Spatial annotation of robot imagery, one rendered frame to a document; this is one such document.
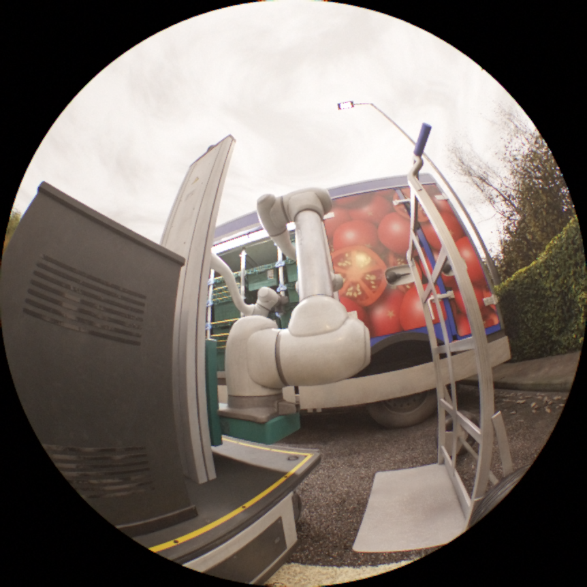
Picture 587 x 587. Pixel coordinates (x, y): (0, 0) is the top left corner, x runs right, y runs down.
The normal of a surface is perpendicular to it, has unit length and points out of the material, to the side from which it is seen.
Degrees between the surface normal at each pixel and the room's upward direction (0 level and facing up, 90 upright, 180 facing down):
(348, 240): 90
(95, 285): 90
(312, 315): 77
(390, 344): 90
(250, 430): 90
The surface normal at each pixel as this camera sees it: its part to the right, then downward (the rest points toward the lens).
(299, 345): -0.37, -0.51
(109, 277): 0.88, -0.25
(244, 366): -0.12, -0.35
